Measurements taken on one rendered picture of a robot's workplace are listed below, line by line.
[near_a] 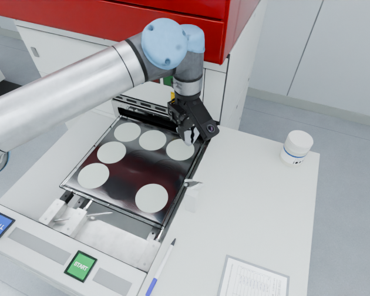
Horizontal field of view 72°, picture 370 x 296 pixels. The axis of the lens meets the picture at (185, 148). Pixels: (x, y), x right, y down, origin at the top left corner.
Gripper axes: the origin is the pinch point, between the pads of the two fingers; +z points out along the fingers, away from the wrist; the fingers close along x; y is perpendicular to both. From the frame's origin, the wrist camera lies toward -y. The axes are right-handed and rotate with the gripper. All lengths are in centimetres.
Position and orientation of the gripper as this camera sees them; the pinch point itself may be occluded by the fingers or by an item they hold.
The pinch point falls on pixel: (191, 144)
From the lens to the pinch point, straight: 80.8
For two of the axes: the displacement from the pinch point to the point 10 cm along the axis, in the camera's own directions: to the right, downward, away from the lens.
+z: 0.0, 6.5, 7.6
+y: -6.0, -6.1, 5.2
